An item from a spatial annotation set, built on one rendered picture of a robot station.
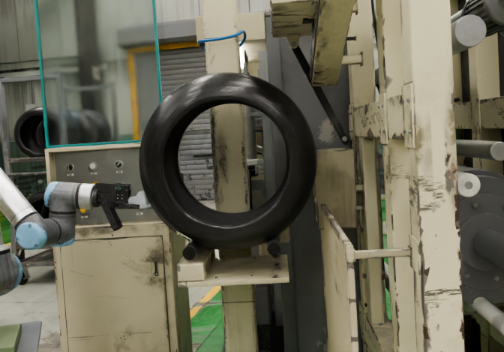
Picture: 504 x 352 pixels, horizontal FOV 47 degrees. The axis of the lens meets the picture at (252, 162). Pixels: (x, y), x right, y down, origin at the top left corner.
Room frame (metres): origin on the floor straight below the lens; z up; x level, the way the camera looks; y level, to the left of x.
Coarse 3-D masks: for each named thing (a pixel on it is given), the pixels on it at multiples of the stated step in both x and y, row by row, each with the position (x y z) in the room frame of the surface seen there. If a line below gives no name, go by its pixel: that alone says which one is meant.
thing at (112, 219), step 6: (102, 204) 2.02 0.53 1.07; (108, 204) 2.03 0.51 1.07; (108, 210) 2.02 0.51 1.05; (114, 210) 2.06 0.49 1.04; (108, 216) 2.03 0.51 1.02; (114, 216) 2.03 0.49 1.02; (114, 222) 2.03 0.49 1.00; (120, 222) 2.04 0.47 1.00; (114, 228) 2.03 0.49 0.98; (120, 228) 2.04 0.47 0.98
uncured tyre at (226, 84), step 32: (192, 96) 1.91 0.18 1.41; (224, 96) 1.90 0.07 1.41; (256, 96) 1.90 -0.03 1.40; (288, 96) 1.96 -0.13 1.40; (160, 128) 1.91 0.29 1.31; (288, 128) 1.89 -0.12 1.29; (160, 160) 1.90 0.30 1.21; (288, 160) 2.18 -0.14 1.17; (160, 192) 1.91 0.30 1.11; (288, 192) 1.89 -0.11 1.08; (192, 224) 1.90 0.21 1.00; (224, 224) 2.18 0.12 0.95; (256, 224) 1.89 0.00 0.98; (288, 224) 1.93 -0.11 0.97
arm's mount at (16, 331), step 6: (12, 324) 2.13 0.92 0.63; (18, 324) 2.13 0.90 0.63; (0, 330) 2.06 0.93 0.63; (6, 330) 2.06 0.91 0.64; (12, 330) 2.05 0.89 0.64; (18, 330) 2.05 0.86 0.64; (0, 336) 1.99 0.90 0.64; (6, 336) 1.98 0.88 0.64; (12, 336) 1.98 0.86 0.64; (18, 336) 2.02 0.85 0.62; (0, 342) 1.92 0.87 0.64; (6, 342) 1.92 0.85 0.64; (12, 342) 1.91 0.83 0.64; (18, 342) 2.00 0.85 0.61; (0, 348) 1.86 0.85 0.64; (6, 348) 1.86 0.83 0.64; (12, 348) 1.87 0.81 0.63
